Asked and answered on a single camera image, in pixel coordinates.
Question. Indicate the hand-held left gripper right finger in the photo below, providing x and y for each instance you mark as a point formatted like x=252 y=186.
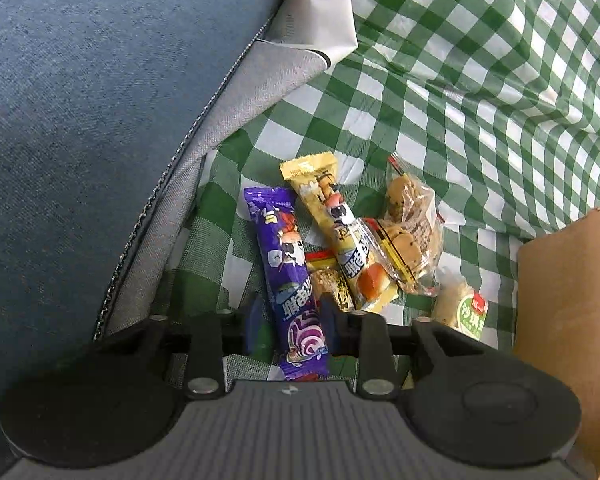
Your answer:
x=329 y=325

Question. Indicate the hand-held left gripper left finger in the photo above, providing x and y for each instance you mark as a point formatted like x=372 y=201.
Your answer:
x=254 y=327

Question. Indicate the red nougat bar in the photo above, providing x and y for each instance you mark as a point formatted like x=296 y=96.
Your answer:
x=325 y=280

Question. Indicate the purple snack bar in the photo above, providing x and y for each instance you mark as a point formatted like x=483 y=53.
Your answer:
x=285 y=260

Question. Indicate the sachima packet green red label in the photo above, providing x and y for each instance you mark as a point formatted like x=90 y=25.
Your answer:
x=455 y=300

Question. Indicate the brown cardboard box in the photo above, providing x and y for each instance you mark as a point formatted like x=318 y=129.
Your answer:
x=565 y=310

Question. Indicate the clear cookie packet yellow label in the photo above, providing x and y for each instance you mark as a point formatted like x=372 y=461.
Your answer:
x=400 y=252

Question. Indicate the yellow and black snack bar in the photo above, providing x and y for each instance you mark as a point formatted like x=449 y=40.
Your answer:
x=325 y=200

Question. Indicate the blue sofa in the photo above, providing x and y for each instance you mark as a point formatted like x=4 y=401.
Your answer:
x=80 y=110

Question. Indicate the green checked cloth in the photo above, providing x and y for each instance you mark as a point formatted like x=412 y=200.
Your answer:
x=480 y=60

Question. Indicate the white sheet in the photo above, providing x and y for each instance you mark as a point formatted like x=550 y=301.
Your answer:
x=320 y=15

